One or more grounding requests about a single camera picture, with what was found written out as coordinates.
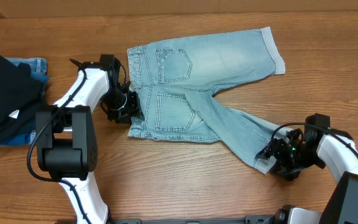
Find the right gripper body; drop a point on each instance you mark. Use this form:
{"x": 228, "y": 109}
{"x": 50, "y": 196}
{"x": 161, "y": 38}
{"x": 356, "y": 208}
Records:
{"x": 274, "y": 152}

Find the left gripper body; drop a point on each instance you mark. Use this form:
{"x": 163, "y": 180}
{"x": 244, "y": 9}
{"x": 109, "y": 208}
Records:
{"x": 132, "y": 106}

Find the light blue denim shorts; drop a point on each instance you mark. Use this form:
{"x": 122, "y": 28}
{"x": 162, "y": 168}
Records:
{"x": 176, "y": 81}

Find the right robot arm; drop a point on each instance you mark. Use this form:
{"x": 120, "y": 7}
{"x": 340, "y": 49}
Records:
{"x": 315, "y": 142}

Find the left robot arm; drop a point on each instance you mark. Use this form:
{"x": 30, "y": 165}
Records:
{"x": 65, "y": 149}

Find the folded blue jeans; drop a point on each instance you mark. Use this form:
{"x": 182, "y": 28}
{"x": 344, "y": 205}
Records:
{"x": 26, "y": 134}

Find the folded black garment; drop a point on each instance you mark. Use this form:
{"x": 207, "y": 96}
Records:
{"x": 20, "y": 97}

